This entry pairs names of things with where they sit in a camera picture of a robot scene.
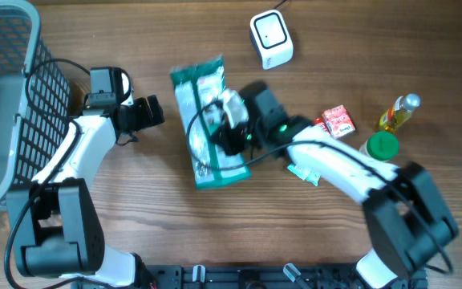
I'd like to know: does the green 3M gloves package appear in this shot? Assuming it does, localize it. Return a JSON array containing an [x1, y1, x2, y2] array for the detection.
[[170, 55, 251, 189]]

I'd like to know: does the red Nescafe coffee stick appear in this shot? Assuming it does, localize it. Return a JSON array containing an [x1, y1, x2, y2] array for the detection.
[[314, 117, 330, 134]]

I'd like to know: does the light green plastic sachet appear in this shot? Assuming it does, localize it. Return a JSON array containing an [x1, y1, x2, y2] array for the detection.
[[287, 164, 321, 186]]

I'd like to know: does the red tissue pack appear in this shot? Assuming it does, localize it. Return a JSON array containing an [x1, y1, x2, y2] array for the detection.
[[322, 105, 356, 139]]

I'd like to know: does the green lid jar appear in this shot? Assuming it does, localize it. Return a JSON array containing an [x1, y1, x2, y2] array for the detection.
[[359, 132, 399, 161]]

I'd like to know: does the yellow oil bottle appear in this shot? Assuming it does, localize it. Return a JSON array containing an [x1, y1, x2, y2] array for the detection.
[[377, 93, 420, 133]]

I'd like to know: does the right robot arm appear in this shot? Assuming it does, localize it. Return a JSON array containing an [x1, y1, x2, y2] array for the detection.
[[204, 81, 459, 288]]

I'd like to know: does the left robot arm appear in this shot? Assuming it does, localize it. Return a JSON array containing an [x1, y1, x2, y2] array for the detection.
[[3, 67, 164, 288]]

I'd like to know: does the white barcode scanner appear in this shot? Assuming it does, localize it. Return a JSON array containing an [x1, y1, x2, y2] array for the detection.
[[249, 9, 294, 70]]

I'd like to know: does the grey plastic mesh basket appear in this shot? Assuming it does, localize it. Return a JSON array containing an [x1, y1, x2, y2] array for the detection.
[[0, 1, 72, 211]]

